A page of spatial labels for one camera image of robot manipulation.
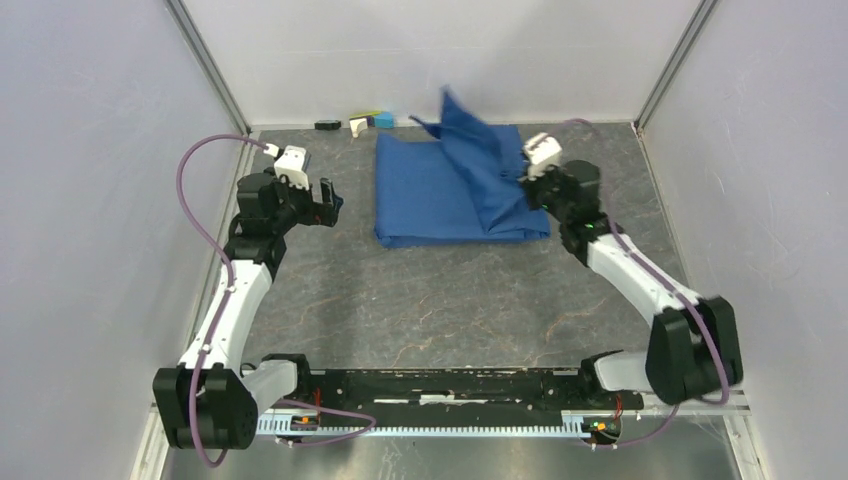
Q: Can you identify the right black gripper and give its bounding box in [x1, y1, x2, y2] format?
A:
[520, 158, 573, 224]

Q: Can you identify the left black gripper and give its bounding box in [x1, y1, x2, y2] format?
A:
[267, 168, 342, 234]

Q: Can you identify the blue surgical drape cloth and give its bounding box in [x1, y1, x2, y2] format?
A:
[374, 88, 551, 248]

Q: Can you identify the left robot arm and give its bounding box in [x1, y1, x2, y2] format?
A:
[152, 171, 343, 450]

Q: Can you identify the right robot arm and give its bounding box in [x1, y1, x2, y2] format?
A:
[520, 160, 744, 408]

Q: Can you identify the white yellow small object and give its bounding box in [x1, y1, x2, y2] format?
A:
[348, 111, 381, 139]

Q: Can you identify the blue small block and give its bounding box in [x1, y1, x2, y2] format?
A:
[373, 111, 396, 129]

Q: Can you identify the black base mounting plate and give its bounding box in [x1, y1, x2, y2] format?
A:
[288, 368, 644, 429]

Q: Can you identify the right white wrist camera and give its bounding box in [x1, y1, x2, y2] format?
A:
[522, 132, 563, 180]

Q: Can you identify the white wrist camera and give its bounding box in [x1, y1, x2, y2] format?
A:
[273, 145, 310, 190]
[522, 132, 563, 180]

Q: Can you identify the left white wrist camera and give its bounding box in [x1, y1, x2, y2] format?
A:
[273, 145, 310, 190]

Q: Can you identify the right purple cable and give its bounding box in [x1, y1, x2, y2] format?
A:
[563, 118, 731, 448]

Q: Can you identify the purple cable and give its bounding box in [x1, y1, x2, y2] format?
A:
[563, 118, 731, 448]
[175, 134, 280, 468]

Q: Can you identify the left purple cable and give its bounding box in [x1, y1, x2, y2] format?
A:
[175, 134, 280, 468]

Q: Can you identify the white slotted cable duct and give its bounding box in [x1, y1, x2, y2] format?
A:
[256, 410, 621, 440]

